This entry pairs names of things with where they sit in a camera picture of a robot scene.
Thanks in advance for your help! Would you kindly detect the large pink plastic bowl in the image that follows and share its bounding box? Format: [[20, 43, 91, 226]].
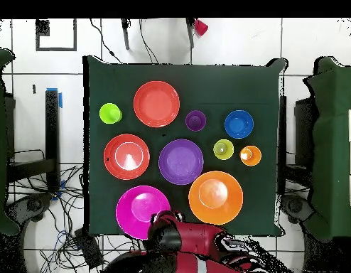
[[115, 185, 171, 240]]

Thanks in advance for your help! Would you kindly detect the purple plastic bowl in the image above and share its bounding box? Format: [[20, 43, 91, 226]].
[[158, 138, 205, 186]]

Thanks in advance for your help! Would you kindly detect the purple plastic cup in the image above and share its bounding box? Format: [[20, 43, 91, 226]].
[[185, 109, 207, 132]]

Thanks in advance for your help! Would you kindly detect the red plastic bowl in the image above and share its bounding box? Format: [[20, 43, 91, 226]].
[[103, 133, 151, 181], [133, 80, 181, 128]]

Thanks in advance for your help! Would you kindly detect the yellow plastic cup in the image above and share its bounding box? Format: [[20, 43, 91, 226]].
[[212, 139, 235, 161]]

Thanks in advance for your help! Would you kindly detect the small blue plastic bowl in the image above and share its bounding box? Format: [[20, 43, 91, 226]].
[[224, 109, 255, 140]]

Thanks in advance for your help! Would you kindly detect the large orange plastic bowl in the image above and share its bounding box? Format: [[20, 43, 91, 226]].
[[188, 170, 244, 226]]

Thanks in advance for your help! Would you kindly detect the lime green plastic cup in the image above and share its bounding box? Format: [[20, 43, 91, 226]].
[[99, 102, 123, 125]]

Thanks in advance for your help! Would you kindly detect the orange plastic cup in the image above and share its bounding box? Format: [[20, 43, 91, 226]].
[[239, 145, 262, 167]]

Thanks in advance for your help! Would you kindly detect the dark green table cloth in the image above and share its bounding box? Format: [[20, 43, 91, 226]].
[[82, 55, 287, 237]]

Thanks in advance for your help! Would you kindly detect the black metal stand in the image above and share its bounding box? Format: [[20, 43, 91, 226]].
[[6, 90, 60, 192], [278, 95, 288, 166]]

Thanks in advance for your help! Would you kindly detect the black tripod leg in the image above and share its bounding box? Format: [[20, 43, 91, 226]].
[[185, 18, 195, 49], [121, 18, 131, 50]]

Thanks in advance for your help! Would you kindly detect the red plastic cup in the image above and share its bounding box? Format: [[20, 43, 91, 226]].
[[194, 18, 210, 37]]

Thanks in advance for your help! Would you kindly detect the blue tape strip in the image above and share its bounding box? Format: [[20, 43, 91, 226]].
[[46, 87, 63, 109]]

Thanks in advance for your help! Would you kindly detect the black power strip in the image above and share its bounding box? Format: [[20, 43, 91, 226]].
[[73, 228, 104, 269]]

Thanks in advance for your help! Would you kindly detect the thin black cable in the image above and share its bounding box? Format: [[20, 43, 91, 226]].
[[139, 18, 160, 65]]

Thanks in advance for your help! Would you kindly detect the tangle of cables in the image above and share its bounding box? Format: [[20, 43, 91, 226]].
[[7, 149, 142, 273]]

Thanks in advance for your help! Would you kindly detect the black cable with plug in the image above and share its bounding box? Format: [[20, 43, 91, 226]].
[[89, 18, 123, 64]]

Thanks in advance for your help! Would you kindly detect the black square floor frame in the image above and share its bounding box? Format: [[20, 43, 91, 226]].
[[35, 18, 77, 52]]

